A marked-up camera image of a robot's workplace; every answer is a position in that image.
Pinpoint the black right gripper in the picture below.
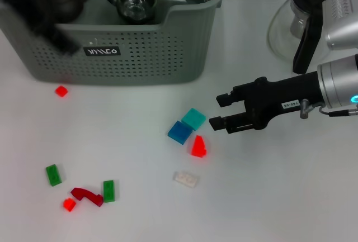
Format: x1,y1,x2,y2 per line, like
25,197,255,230
208,71,326,135

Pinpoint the teal square building block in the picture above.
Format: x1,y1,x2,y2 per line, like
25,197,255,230
181,107,207,131

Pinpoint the green building block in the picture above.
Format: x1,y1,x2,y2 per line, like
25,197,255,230
45,163,63,187
102,179,116,203

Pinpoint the dark red arch block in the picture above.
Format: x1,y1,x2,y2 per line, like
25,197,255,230
70,187,105,207

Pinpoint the bright red small cube block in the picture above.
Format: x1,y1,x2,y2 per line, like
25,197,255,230
63,198,78,212

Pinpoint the small red building block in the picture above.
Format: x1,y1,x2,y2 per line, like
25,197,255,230
54,85,69,98

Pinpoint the bright red slope block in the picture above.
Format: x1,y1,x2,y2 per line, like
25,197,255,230
191,135,209,158

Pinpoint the blue square building block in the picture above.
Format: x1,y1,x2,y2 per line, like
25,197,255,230
167,121,194,145

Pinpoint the white flat plate block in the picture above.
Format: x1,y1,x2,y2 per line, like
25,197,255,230
173,170,200,189

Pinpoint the grey perforated storage bin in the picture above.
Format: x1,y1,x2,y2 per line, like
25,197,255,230
0,0,226,86

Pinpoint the dark clay teapot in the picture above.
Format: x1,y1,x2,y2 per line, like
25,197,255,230
44,0,91,24

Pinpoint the glass teapot black lid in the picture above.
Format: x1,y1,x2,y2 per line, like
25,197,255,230
267,0,340,75

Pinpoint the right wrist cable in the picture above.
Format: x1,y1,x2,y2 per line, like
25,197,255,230
299,98,358,119

